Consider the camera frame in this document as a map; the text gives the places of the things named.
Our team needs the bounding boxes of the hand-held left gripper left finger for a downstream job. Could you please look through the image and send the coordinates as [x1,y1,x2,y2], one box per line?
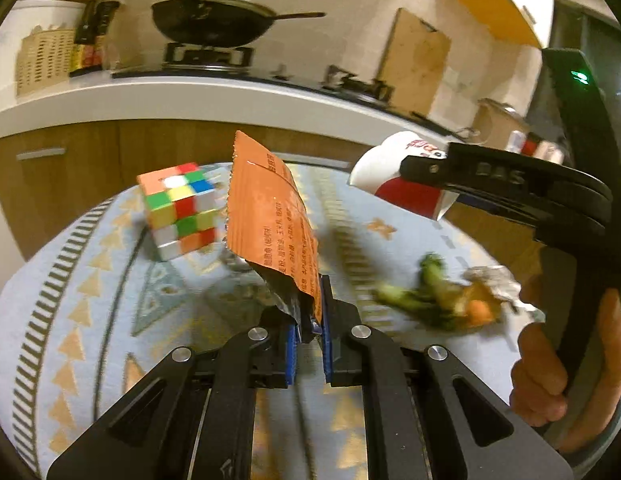
[46,322,296,480]

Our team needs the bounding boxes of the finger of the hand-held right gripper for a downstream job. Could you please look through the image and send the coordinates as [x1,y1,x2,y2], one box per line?
[453,190,610,234]
[398,142,614,213]

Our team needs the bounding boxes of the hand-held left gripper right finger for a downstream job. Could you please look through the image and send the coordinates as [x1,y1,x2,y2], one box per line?
[318,275,574,480]

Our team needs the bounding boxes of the red white paper cup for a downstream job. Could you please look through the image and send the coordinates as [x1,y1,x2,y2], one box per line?
[348,131,459,221]

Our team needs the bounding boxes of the plain orange snack packet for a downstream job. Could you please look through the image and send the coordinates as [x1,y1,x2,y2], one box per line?
[223,130,324,335]

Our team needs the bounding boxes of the person's right forearm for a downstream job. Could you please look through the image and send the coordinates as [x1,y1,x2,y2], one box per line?
[571,400,621,479]

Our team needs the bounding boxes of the person's right hand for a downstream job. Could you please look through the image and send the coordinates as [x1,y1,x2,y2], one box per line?
[511,287,621,454]

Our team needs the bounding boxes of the beige rice cooker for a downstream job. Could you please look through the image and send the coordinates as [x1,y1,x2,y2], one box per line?
[469,99,530,153]

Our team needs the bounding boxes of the crumpled silver foil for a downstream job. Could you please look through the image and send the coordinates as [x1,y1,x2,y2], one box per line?
[463,266,547,325]

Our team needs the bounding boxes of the green vegetable scrap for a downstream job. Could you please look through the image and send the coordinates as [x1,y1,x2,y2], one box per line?
[375,254,472,332]

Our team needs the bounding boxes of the carrot piece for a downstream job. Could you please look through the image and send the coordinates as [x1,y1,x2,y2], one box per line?
[465,299,495,327]

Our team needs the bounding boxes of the wooden cutting board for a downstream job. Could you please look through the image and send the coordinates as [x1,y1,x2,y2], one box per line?
[378,7,452,119]

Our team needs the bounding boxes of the dark window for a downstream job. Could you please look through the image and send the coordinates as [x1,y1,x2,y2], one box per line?
[551,0,621,128]

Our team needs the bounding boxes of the patterned blue tablecloth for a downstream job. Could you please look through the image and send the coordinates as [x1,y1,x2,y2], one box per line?
[0,160,556,480]

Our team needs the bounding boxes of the colourful puzzle cube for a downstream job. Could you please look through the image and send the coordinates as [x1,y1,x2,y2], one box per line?
[137,162,226,262]

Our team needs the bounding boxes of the black gas stove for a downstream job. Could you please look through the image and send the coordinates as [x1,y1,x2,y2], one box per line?
[109,42,454,137]

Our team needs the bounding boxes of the black spatula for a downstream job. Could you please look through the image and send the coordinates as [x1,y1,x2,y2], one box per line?
[268,11,327,22]

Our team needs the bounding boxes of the wooden base cabinets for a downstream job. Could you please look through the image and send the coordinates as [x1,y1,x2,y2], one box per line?
[0,119,541,263]

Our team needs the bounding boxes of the white kitchen counter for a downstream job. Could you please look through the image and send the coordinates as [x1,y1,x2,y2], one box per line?
[0,74,486,145]

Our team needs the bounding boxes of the black wok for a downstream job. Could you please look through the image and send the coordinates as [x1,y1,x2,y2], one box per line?
[151,0,281,50]

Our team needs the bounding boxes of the yellow red seasoning box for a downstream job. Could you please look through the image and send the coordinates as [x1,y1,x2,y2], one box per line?
[69,42,104,78]

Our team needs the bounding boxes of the woven bamboo basket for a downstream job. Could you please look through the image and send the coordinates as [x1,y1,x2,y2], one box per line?
[15,27,77,99]

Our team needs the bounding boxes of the sauce bottles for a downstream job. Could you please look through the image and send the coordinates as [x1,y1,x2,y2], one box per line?
[72,0,122,47]

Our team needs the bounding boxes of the white appliance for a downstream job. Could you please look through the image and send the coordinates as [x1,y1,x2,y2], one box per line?
[0,0,87,98]

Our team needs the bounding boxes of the white yellow wall cabinet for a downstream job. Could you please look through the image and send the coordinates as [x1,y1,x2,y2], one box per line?
[433,0,556,52]

